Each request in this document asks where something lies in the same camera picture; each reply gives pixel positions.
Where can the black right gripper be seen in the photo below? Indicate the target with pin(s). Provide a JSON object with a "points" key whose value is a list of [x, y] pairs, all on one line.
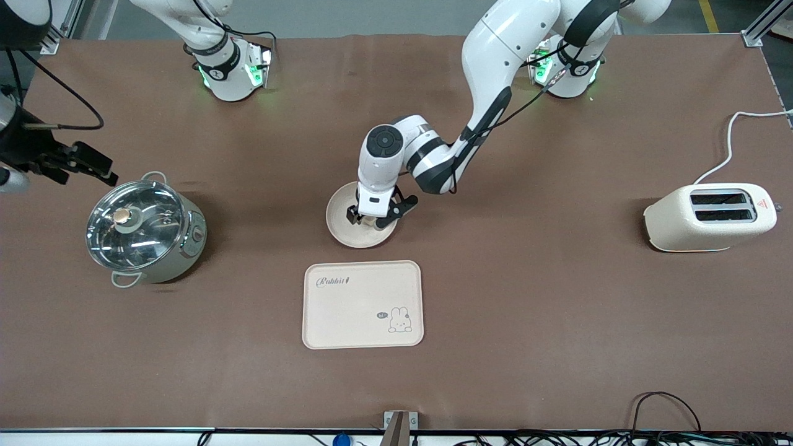
{"points": [[26, 152]]}

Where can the aluminium frame profile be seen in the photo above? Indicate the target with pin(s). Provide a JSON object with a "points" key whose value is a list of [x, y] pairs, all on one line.
{"points": [[759, 31], [68, 18]]}

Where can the white two-slot toaster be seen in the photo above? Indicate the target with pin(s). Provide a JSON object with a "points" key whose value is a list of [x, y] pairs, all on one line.
{"points": [[669, 223]]}

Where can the brown table cover mat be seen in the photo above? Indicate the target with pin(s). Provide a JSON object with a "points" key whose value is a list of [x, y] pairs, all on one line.
{"points": [[557, 248]]}

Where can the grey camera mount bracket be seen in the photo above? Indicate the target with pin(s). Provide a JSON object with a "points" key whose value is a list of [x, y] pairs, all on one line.
{"points": [[399, 427]]}

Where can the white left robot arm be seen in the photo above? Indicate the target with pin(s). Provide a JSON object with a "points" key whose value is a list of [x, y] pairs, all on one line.
{"points": [[495, 49]]}

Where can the beige rabbit print tray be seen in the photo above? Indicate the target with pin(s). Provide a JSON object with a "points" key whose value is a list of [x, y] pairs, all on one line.
{"points": [[359, 310]]}

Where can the beige round plate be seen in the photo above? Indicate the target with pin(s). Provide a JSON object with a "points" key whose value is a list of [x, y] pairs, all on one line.
{"points": [[341, 232]]}

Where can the small blue round object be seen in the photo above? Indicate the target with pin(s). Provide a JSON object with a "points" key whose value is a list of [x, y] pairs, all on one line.
{"points": [[341, 440]]}

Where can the silver arm base connector block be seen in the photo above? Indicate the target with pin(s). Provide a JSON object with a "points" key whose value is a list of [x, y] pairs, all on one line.
{"points": [[260, 68], [540, 71]]}

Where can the glass pot lid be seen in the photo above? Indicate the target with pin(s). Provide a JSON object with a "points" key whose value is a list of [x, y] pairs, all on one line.
{"points": [[139, 226]]}

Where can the pale green electric cooking pot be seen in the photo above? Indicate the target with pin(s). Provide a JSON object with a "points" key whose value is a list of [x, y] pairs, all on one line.
{"points": [[193, 248]]}

